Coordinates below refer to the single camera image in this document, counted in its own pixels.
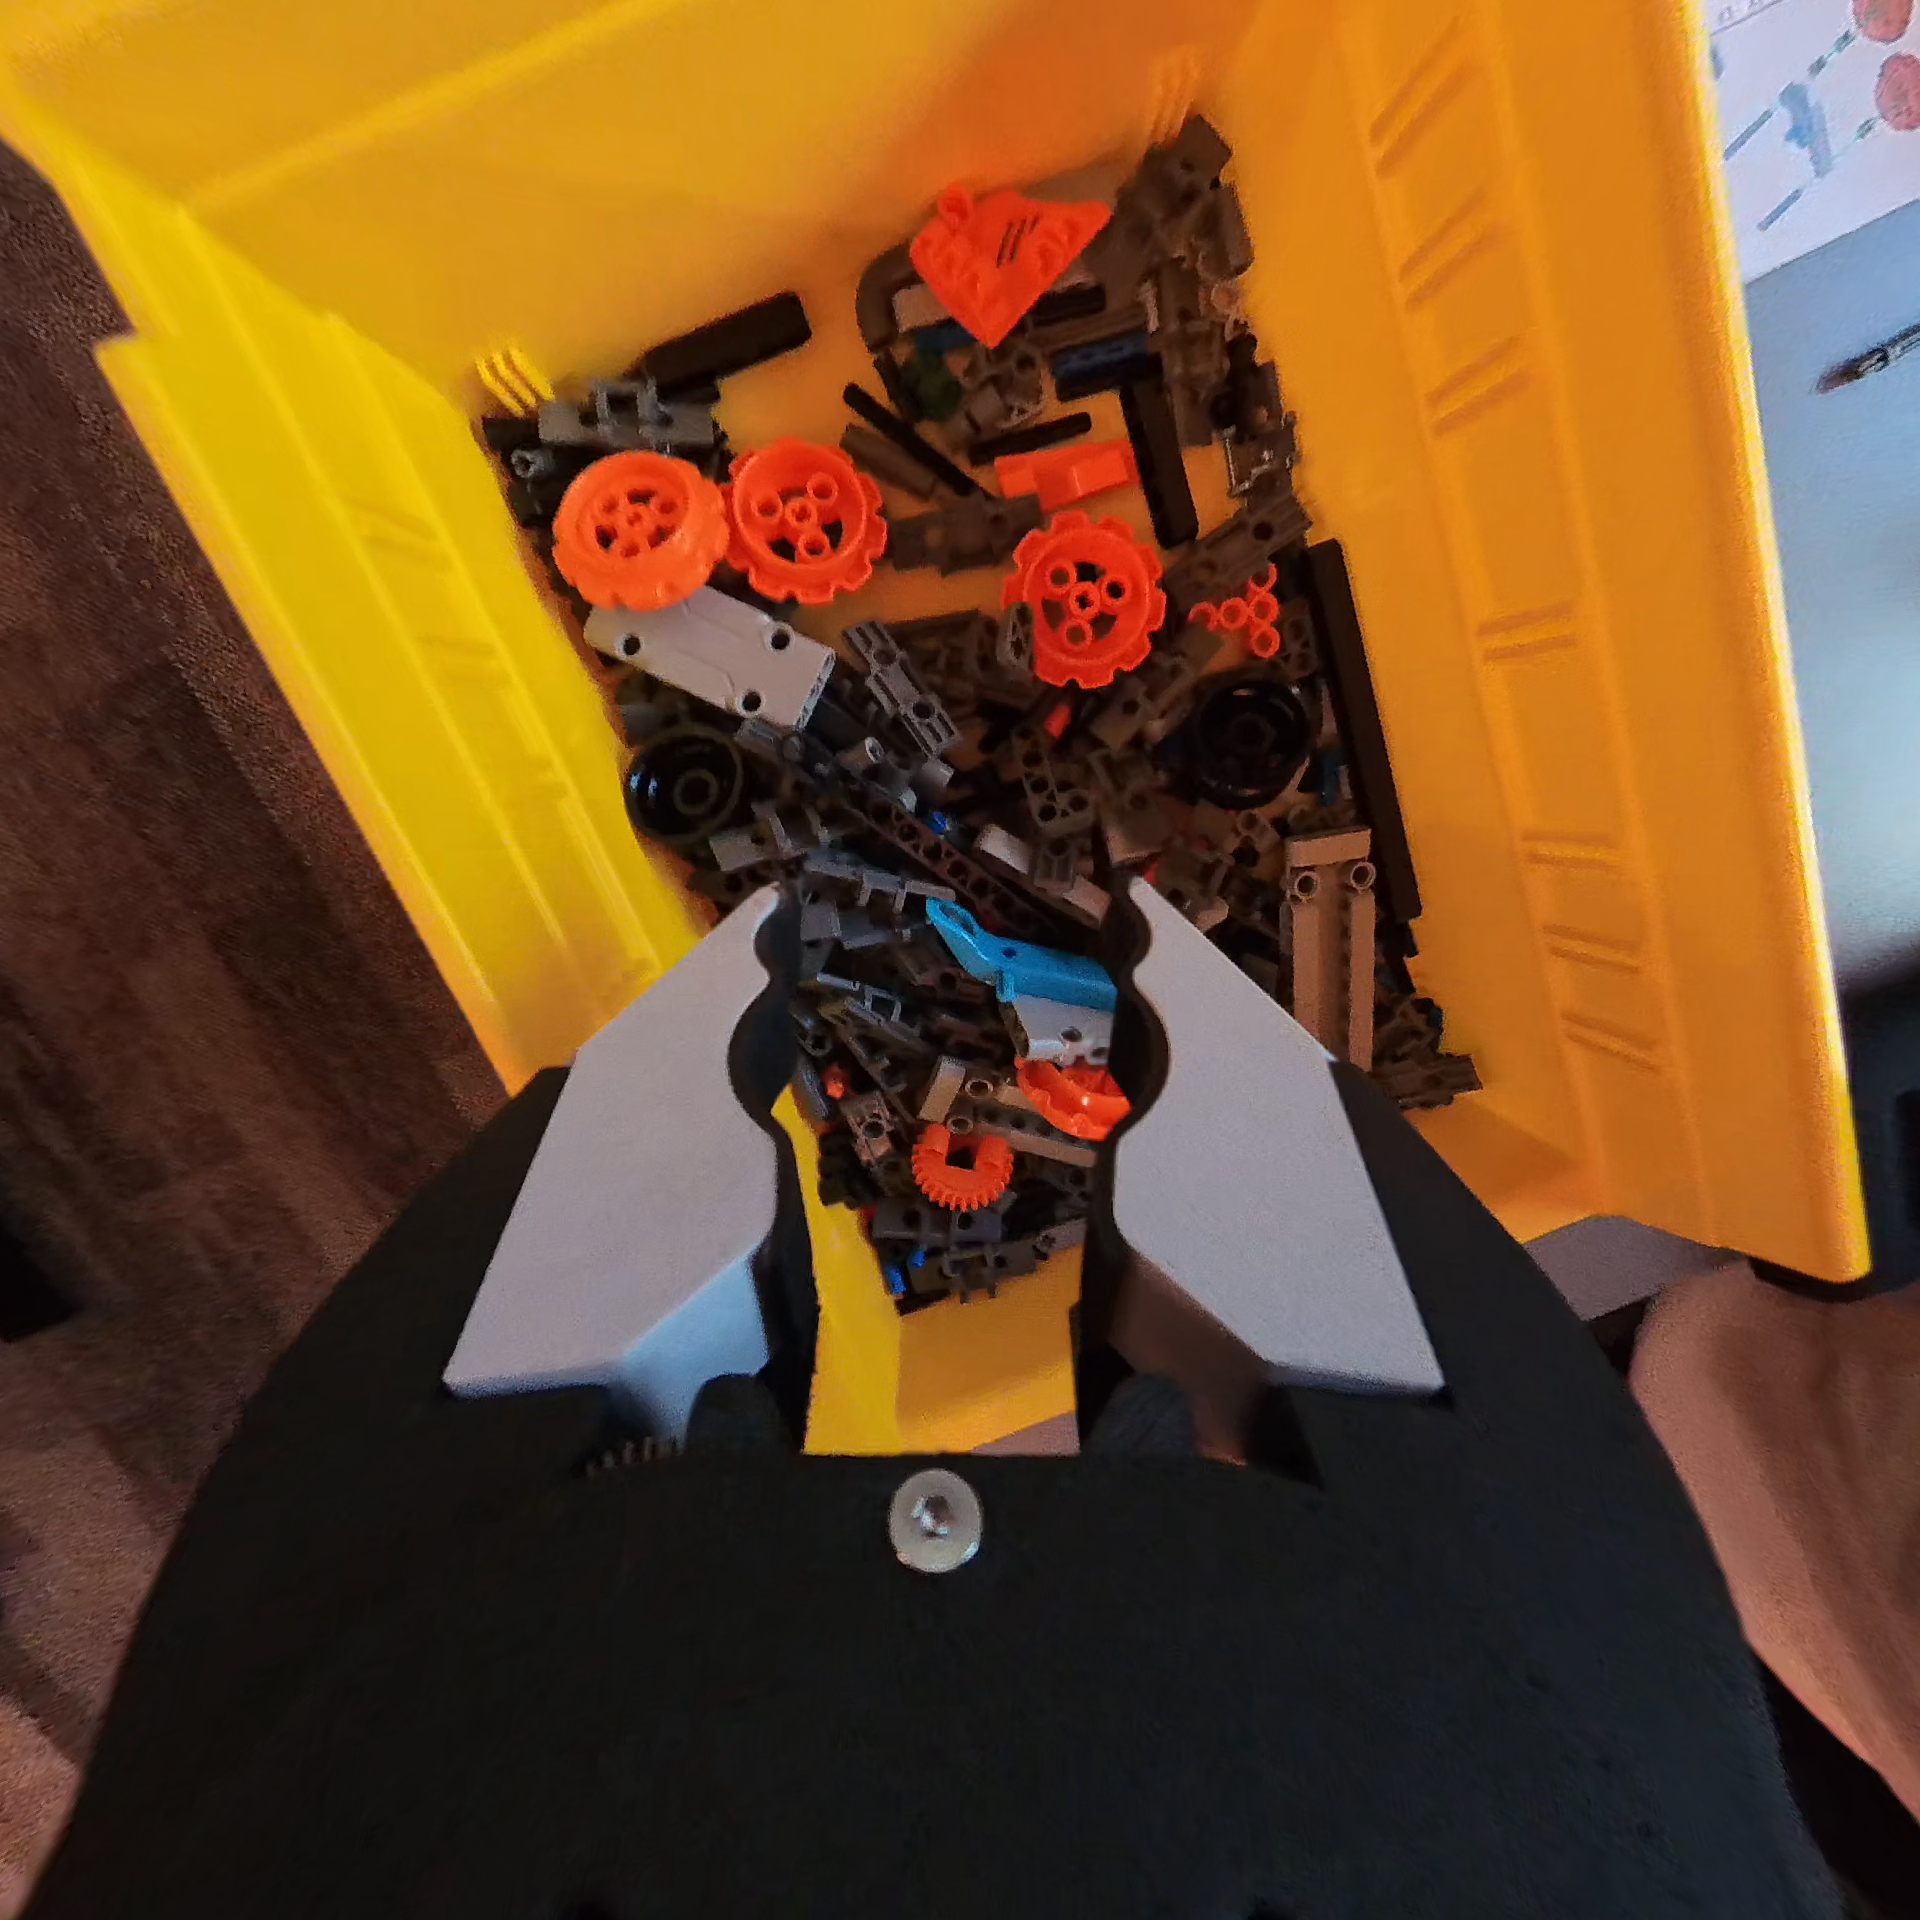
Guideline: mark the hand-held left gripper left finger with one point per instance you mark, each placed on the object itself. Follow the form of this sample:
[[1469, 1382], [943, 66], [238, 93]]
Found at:
[[615, 1233]]

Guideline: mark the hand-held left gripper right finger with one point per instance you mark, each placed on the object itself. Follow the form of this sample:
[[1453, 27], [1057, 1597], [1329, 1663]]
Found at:
[[1259, 1202]]

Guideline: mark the light grey frame piece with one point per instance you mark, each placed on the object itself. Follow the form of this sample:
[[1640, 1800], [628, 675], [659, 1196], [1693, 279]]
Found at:
[[1334, 961]]

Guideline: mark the pile of building pieces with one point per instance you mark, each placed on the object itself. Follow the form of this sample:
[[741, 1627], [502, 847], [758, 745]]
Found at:
[[993, 780]]

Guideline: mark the yellow plastic bin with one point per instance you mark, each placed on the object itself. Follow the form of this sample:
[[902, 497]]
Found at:
[[359, 359]]

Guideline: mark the thin dark axle piece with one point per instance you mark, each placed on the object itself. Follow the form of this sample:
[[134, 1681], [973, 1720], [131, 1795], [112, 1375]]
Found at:
[[1873, 366]]

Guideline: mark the person's right forearm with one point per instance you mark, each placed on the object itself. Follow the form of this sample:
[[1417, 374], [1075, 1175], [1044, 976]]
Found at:
[[1798, 1500]]

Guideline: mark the small orange gear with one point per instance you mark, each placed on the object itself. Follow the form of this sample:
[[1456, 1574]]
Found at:
[[960, 1166]]

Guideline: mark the blue separator tool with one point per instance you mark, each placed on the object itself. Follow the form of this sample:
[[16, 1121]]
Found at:
[[1021, 976]]

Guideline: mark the small black tyre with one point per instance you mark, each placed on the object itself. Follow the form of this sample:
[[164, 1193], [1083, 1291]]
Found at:
[[687, 791], [1237, 744]]

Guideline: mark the long dark beam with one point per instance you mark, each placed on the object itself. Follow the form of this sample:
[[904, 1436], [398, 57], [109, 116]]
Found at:
[[1360, 738]]

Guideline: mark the light grey plate piece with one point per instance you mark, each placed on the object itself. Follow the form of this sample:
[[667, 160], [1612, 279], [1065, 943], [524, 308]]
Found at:
[[704, 663]]

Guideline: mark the orange gear wheel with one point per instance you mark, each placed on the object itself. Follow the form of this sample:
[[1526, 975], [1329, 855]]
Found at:
[[1087, 596], [806, 519], [640, 532]]

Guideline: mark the open white instruction booklet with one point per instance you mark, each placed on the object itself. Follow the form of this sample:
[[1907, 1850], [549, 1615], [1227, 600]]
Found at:
[[1814, 136]]

